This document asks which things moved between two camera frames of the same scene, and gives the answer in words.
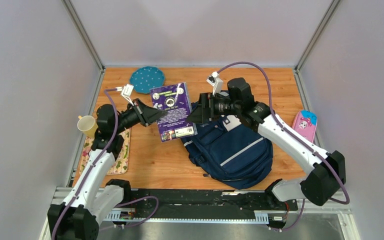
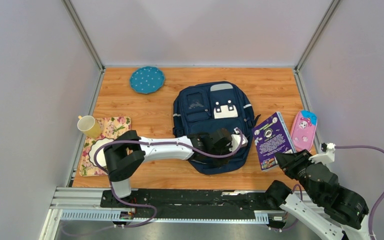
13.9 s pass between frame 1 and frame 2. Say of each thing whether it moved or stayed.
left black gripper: moved
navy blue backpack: moved
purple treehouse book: moved
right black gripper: moved
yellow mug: stayed
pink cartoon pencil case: stayed
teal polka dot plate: stayed
